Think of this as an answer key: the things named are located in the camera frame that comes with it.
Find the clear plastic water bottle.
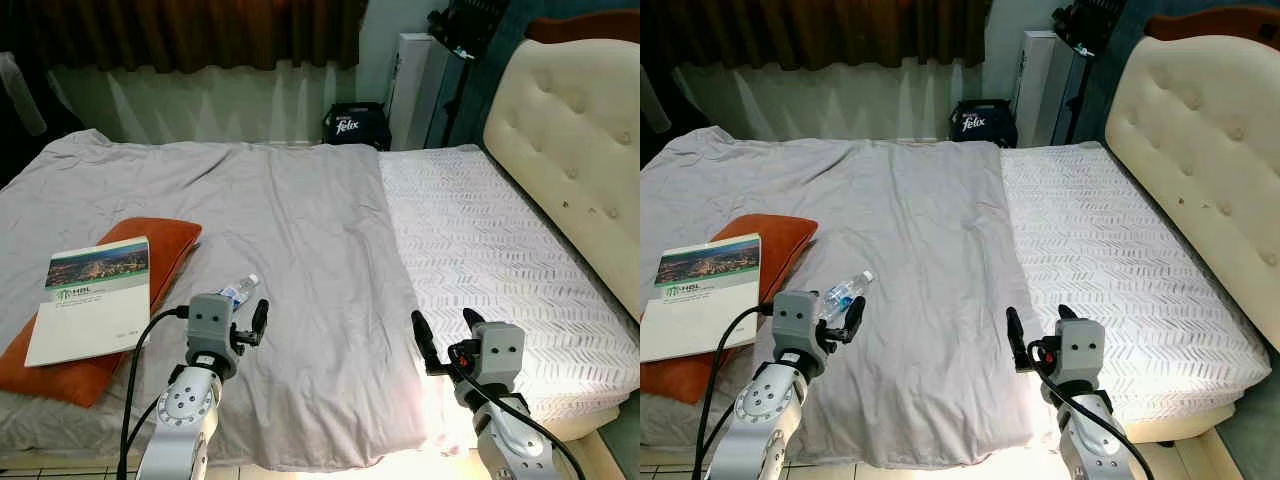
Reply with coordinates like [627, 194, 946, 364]
[815, 270, 875, 323]
[218, 273, 261, 307]

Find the orange pillow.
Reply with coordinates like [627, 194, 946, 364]
[640, 213, 819, 406]
[0, 217, 203, 409]

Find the white HBL book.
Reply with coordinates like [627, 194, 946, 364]
[24, 236, 152, 368]
[640, 234, 762, 364]

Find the grey bed blanket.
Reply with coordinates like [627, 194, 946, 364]
[0, 128, 441, 472]
[640, 126, 1037, 471]

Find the white patterned mattress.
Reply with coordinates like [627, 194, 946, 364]
[1000, 140, 1274, 442]
[378, 145, 641, 442]

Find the black Felix bag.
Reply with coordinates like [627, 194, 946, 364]
[950, 99, 1019, 149]
[321, 101, 392, 151]

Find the white sheer curtain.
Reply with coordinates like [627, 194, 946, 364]
[672, 58, 986, 144]
[45, 60, 359, 147]

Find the cream tufted headboard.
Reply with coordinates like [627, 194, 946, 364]
[483, 38, 641, 319]
[1105, 35, 1280, 352]

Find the tall white box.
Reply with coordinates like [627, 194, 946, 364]
[388, 32, 471, 151]
[1012, 30, 1091, 149]

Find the brown curtain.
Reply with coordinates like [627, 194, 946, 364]
[0, 0, 369, 75]
[640, 0, 993, 74]

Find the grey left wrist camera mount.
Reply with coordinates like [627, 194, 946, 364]
[772, 290, 824, 353]
[187, 293, 239, 353]

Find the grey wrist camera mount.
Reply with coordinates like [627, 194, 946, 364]
[772, 290, 824, 353]
[187, 293, 239, 353]
[1055, 318, 1107, 387]
[478, 321, 527, 387]

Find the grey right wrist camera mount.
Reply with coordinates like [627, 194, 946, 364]
[1055, 318, 1107, 387]
[478, 321, 527, 387]

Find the brown wooden headboard frame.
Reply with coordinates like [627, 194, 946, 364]
[1143, 5, 1280, 43]
[525, 10, 641, 47]

